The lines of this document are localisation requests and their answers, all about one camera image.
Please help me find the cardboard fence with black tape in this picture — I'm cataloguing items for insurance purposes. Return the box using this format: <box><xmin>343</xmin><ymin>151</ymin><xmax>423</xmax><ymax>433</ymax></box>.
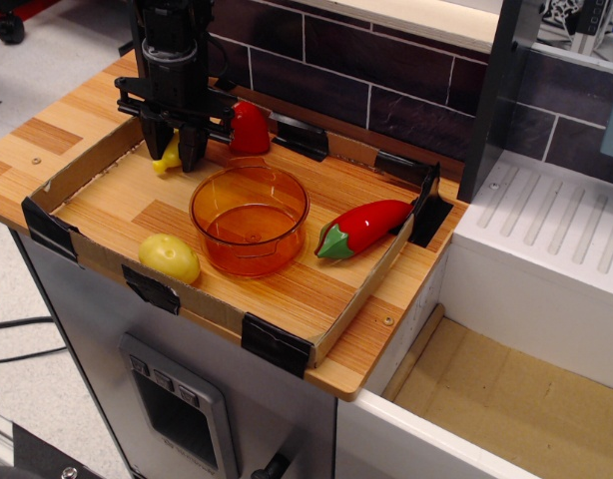
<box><xmin>22</xmin><ymin>92</ymin><xmax>466</xmax><ymax>387</ymax></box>

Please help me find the yellow toy potato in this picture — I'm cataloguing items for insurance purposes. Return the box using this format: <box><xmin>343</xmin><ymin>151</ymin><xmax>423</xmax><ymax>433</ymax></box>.
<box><xmin>138</xmin><ymin>234</ymin><xmax>201</xmax><ymax>284</ymax></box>

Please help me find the yellow toy banana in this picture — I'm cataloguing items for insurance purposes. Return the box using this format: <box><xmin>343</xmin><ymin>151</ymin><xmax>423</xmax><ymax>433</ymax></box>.
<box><xmin>152</xmin><ymin>130</ymin><xmax>182</xmax><ymax>175</ymax></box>

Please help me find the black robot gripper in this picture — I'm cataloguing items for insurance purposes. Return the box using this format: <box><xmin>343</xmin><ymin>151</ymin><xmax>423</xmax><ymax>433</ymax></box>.
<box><xmin>114</xmin><ymin>42</ymin><xmax>235</xmax><ymax>173</ymax></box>

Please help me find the grey toy oven front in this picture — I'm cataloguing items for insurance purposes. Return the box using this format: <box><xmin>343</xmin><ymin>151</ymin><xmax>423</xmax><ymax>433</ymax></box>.
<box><xmin>16</xmin><ymin>235</ymin><xmax>336</xmax><ymax>478</ymax></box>

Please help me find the dark grey vertical post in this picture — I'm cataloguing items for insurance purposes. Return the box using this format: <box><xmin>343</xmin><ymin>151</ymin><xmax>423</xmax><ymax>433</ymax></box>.
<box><xmin>457</xmin><ymin>1</ymin><xmax>543</xmax><ymax>203</ymax></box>

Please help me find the black floor cable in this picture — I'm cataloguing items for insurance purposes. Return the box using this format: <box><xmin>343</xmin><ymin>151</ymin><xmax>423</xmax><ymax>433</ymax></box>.
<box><xmin>0</xmin><ymin>316</ymin><xmax>68</xmax><ymax>408</ymax></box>

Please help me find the red toy strawberry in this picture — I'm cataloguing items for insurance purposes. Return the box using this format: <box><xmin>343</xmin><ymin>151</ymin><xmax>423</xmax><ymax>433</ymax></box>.
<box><xmin>230</xmin><ymin>101</ymin><xmax>271</xmax><ymax>155</ymax></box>

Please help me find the orange transparent plastic pot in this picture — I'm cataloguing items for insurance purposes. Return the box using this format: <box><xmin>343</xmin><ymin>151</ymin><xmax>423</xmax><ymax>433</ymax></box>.
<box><xmin>189</xmin><ymin>157</ymin><xmax>310</xmax><ymax>277</ymax></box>

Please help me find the black caster wheel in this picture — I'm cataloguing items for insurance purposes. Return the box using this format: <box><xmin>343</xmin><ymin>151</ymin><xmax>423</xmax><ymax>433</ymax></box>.
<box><xmin>0</xmin><ymin>12</ymin><xmax>25</xmax><ymax>45</ymax></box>

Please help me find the white toy sink unit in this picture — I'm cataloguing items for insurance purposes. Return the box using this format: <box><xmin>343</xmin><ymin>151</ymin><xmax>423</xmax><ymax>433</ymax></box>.
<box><xmin>335</xmin><ymin>153</ymin><xmax>613</xmax><ymax>478</ymax></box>

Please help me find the red toy chili pepper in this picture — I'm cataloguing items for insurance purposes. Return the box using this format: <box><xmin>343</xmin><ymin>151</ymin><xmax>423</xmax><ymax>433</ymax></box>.
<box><xmin>314</xmin><ymin>200</ymin><xmax>413</xmax><ymax>259</ymax></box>

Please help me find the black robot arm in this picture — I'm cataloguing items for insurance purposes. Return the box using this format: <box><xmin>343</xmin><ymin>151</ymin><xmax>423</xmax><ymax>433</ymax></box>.
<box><xmin>115</xmin><ymin>1</ymin><xmax>237</xmax><ymax>173</ymax></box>

